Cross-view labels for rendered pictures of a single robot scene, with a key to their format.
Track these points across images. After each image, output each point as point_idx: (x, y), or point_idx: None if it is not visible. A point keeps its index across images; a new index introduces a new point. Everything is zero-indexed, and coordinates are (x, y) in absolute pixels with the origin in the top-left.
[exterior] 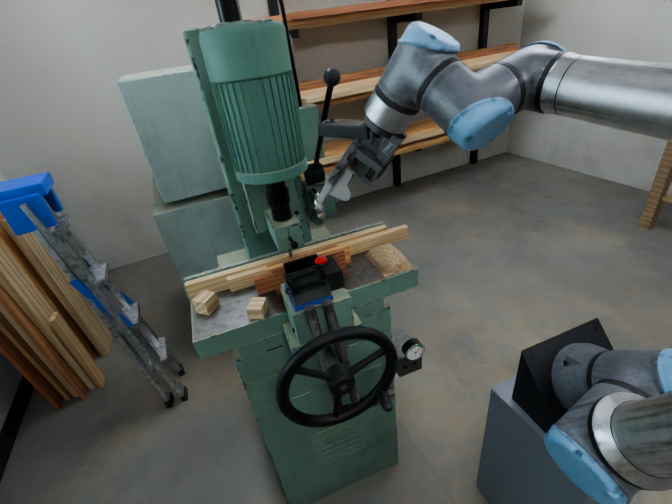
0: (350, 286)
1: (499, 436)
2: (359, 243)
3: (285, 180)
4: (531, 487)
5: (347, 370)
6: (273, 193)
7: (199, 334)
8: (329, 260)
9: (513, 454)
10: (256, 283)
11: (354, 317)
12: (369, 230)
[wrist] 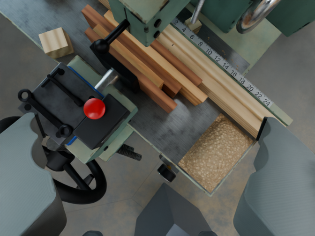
0: (145, 129)
1: (162, 216)
2: (227, 106)
3: None
4: (146, 231)
5: (60, 165)
6: None
7: (4, 3)
8: (110, 116)
9: (155, 224)
10: (84, 15)
11: (111, 150)
12: (259, 111)
